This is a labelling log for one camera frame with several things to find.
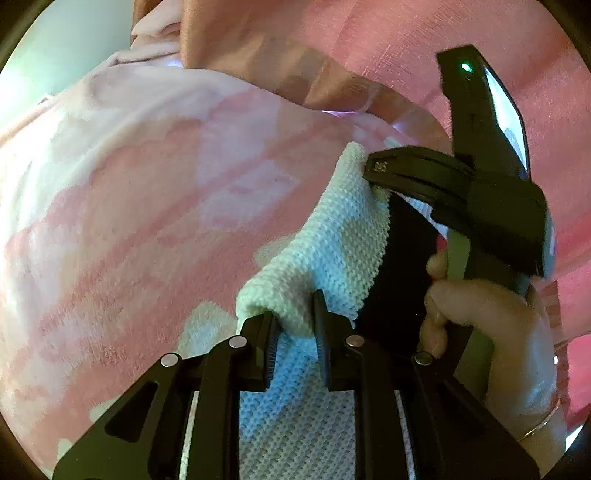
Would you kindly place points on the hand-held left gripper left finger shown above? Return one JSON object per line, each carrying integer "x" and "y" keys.
{"x": 271, "y": 353}

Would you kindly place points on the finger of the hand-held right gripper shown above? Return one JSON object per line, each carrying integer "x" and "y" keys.
{"x": 415, "y": 170}

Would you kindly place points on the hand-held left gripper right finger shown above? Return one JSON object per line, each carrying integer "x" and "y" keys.
{"x": 322, "y": 339}

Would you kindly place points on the white knitted sweater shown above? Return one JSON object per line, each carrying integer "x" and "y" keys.
{"x": 332, "y": 244}

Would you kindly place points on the person's right forearm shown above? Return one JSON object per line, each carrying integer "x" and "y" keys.
{"x": 547, "y": 441}

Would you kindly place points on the person's right hand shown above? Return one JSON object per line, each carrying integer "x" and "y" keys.
{"x": 517, "y": 350}

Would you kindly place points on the orange pink curtain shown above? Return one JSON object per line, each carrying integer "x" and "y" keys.
{"x": 369, "y": 41}

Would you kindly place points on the pink patterned blanket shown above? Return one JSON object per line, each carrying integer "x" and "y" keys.
{"x": 138, "y": 207}

